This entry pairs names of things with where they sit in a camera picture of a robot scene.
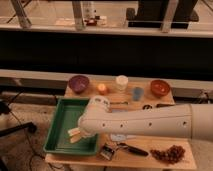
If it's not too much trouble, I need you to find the yellow banana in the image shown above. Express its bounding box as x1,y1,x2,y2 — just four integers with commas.
68,127,82,143

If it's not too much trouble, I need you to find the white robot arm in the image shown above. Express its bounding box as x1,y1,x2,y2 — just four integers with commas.
78,96,213,141

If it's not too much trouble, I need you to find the green plastic tray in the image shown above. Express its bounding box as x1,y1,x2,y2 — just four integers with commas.
44,99,98,156

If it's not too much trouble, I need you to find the orange fruit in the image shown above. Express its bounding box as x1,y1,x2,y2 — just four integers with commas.
97,83,107,95

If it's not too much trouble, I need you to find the white plastic cup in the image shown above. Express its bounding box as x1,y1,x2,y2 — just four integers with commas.
115,75,129,91

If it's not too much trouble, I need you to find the thin dark pen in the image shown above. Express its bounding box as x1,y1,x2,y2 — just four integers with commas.
110,102,129,105

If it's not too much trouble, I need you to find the purple bowl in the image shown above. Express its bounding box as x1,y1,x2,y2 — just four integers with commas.
68,75,90,94

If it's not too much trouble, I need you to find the blue plastic cup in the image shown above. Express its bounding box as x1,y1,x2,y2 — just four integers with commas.
132,87,144,101

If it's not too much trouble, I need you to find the small metal can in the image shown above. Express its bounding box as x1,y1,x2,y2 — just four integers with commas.
142,105,153,110

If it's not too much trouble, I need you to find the light blue cloth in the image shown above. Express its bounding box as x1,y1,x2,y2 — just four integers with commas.
110,134,136,142

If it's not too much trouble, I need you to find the orange bowl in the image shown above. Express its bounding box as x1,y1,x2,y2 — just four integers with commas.
150,80,171,97

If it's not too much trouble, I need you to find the black rectangular remote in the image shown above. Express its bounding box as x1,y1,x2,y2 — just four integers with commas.
156,104,174,108

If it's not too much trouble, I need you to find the small black box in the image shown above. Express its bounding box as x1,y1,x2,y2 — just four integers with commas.
100,144,115,160

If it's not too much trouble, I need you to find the wooden table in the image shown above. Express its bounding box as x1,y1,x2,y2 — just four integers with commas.
45,79,197,171

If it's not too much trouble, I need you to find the bunch of red grapes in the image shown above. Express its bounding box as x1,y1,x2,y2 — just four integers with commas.
150,145,185,164

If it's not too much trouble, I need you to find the black office chair base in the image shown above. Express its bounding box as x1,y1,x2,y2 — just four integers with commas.
0,93,37,137

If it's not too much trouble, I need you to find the black handled tool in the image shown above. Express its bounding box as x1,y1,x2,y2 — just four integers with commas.
117,143,149,156

